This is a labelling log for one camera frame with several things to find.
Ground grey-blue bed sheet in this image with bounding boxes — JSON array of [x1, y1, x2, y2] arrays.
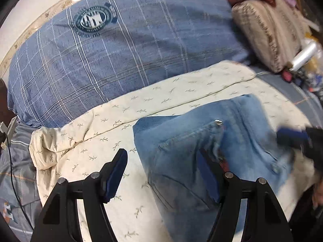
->
[[0, 67, 323, 235]]

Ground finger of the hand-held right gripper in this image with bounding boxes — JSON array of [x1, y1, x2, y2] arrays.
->
[[276, 128, 312, 148]]

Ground blue plaid pillow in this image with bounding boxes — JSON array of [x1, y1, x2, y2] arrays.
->
[[7, 0, 251, 129]]

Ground striped floral pillow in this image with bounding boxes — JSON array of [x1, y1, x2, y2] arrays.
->
[[231, 0, 310, 74]]

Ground clear plastic wrap roll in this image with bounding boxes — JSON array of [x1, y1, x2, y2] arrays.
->
[[290, 40, 319, 71]]

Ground small red item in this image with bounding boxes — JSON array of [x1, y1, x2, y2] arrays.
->
[[281, 69, 294, 83]]

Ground black cable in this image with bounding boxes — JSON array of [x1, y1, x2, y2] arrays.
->
[[5, 138, 35, 230]]

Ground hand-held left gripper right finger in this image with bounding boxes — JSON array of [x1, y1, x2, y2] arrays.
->
[[196, 148, 294, 242]]

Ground blue denim pants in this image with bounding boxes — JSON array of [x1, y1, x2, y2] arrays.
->
[[132, 94, 295, 242]]

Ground cream leaf-print blanket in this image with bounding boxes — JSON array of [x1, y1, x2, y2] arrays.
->
[[28, 60, 323, 242]]

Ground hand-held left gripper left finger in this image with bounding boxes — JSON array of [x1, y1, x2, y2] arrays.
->
[[30, 148, 128, 242]]

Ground white power strip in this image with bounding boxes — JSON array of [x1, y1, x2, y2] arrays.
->
[[0, 117, 19, 150]]

